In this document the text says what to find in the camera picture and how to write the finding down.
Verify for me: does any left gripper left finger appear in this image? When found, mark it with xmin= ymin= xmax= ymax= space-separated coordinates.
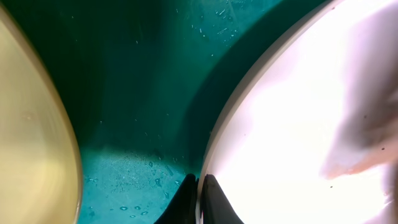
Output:
xmin=155 ymin=174 xmax=198 ymax=224

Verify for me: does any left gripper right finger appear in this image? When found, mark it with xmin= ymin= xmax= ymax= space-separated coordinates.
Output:
xmin=200 ymin=174 xmax=243 ymax=224

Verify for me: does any white plate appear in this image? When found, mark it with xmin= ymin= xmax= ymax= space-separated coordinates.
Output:
xmin=195 ymin=0 xmax=398 ymax=224

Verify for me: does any green yellow sponge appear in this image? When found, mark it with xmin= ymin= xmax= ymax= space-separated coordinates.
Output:
xmin=320 ymin=1 xmax=397 ymax=223

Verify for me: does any teal plastic tray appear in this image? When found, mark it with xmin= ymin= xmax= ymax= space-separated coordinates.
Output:
xmin=1 ymin=0 xmax=321 ymax=223

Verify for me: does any yellow plate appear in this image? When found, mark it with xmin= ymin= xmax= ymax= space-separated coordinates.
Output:
xmin=1 ymin=9 xmax=82 ymax=223

